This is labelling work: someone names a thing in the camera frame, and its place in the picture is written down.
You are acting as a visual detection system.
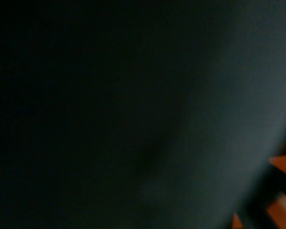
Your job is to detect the pink hard-shell suitcase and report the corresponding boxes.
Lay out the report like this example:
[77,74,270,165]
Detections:
[232,114,286,229]

